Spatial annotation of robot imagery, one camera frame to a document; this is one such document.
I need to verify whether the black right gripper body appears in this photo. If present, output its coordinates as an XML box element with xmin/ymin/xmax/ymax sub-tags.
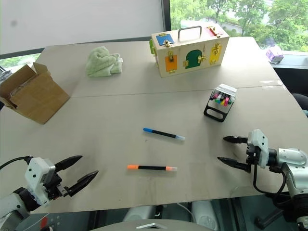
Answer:
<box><xmin>245</xmin><ymin>142</ymin><xmax>260</xmax><ymax>173</ymax></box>

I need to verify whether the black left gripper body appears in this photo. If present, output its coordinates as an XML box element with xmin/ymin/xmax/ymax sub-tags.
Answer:
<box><xmin>42</xmin><ymin>172</ymin><xmax>73</xmax><ymax>201</ymax></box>

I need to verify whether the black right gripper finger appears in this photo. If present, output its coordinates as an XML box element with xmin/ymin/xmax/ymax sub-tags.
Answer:
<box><xmin>223</xmin><ymin>135</ymin><xmax>249</xmax><ymax>145</ymax></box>
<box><xmin>217</xmin><ymin>156</ymin><xmax>251</xmax><ymax>173</ymax></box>

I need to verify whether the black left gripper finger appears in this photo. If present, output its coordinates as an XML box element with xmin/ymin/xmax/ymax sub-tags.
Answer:
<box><xmin>64</xmin><ymin>170</ymin><xmax>100</xmax><ymax>198</ymax></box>
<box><xmin>54</xmin><ymin>155</ymin><xmax>83</xmax><ymax>173</ymax></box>

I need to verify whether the black pen box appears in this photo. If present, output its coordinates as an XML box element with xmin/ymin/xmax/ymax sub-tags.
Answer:
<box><xmin>203</xmin><ymin>83</ymin><xmax>238</xmax><ymax>124</ymax></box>

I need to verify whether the orange capped black pen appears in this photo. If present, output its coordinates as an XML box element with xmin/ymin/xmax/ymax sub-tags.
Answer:
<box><xmin>127</xmin><ymin>164</ymin><xmax>178</xmax><ymax>172</ymax></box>

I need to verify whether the blue capped black pen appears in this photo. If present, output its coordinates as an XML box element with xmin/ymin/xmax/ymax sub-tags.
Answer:
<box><xmin>142</xmin><ymin>127</ymin><xmax>186</xmax><ymax>141</ymax></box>

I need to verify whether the open cardboard box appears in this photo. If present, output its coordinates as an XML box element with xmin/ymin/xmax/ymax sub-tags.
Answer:
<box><xmin>0</xmin><ymin>62</ymin><xmax>71</xmax><ymax>125</ymax></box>

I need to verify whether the wooden lock activity box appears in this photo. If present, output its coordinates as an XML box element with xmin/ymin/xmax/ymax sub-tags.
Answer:
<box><xmin>149</xmin><ymin>25</ymin><xmax>230</xmax><ymax>78</ymax></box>

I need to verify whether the white rounded robot leg cover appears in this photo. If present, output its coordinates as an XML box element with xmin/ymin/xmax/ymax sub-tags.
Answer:
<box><xmin>123</xmin><ymin>205</ymin><xmax>156</xmax><ymax>224</ymax></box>
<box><xmin>191</xmin><ymin>200</ymin><xmax>219</xmax><ymax>231</ymax></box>

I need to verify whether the dark chair back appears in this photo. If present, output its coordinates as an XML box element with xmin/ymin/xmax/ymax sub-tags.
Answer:
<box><xmin>291</xmin><ymin>92</ymin><xmax>308</xmax><ymax>110</ymax></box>

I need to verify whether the grey curved robot torso edge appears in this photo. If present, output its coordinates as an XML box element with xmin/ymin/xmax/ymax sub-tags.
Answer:
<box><xmin>88</xmin><ymin>217</ymin><xmax>201</xmax><ymax>231</ymax></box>

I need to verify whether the purple tissue pack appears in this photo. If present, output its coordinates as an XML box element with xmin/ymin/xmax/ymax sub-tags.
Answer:
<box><xmin>265</xmin><ymin>45</ymin><xmax>285</xmax><ymax>64</ymax></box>

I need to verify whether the light green towel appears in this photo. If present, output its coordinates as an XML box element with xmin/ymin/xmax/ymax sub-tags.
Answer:
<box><xmin>84</xmin><ymin>46</ymin><xmax>124</xmax><ymax>78</ymax></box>

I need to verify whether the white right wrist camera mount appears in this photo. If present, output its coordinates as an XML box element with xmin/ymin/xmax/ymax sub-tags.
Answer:
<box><xmin>247</xmin><ymin>128</ymin><xmax>269</xmax><ymax>168</ymax></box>

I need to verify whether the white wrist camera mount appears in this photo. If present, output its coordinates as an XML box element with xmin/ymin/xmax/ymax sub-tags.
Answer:
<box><xmin>24</xmin><ymin>157</ymin><xmax>56</xmax><ymax>208</ymax></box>
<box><xmin>247</xmin><ymin>128</ymin><xmax>269</xmax><ymax>168</ymax></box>

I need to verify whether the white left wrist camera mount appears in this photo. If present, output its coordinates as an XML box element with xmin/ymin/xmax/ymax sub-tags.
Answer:
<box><xmin>24</xmin><ymin>157</ymin><xmax>56</xmax><ymax>208</ymax></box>

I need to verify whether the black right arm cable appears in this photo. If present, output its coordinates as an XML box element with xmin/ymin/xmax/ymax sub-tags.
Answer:
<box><xmin>251</xmin><ymin>164</ymin><xmax>293</xmax><ymax>196</ymax></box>

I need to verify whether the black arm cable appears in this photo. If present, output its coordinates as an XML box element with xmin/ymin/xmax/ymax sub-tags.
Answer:
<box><xmin>251</xmin><ymin>164</ymin><xmax>293</xmax><ymax>196</ymax></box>
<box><xmin>0</xmin><ymin>155</ymin><xmax>33</xmax><ymax>170</ymax></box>

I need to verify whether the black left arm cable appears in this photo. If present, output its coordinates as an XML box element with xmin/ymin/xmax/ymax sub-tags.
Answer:
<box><xmin>0</xmin><ymin>155</ymin><xmax>33</xmax><ymax>170</ymax></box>

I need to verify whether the black bracket under table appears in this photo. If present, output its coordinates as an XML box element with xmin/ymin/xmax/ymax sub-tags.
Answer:
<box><xmin>254</xmin><ymin>208</ymin><xmax>285</xmax><ymax>228</ymax></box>

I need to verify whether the white cable under table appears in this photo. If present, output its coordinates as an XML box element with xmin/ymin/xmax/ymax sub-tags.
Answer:
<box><xmin>177</xmin><ymin>202</ymin><xmax>194</xmax><ymax>219</ymax></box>

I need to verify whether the black window frame post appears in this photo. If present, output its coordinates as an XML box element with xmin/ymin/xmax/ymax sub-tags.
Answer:
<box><xmin>160</xmin><ymin>0</ymin><xmax>172</xmax><ymax>37</ymax></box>

